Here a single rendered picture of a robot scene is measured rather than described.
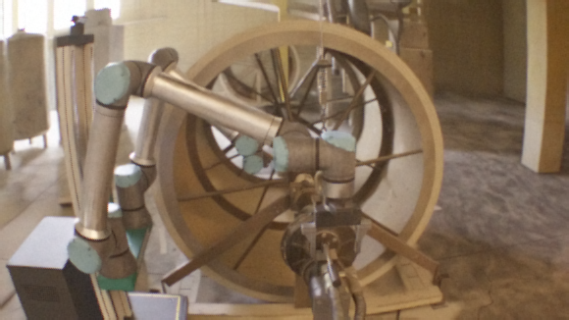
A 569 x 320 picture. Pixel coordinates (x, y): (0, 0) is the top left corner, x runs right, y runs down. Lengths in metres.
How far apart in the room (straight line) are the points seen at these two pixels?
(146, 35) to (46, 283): 11.45
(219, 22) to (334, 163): 11.49
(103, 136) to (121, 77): 0.19
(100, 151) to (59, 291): 0.83
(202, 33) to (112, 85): 11.40
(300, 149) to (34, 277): 1.33
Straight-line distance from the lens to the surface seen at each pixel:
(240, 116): 1.31
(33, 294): 2.03
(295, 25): 2.28
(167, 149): 2.40
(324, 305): 1.44
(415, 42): 8.33
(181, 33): 12.71
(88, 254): 1.47
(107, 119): 1.29
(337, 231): 1.61
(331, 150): 1.17
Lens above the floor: 1.70
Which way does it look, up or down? 17 degrees down
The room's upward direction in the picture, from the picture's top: 1 degrees counter-clockwise
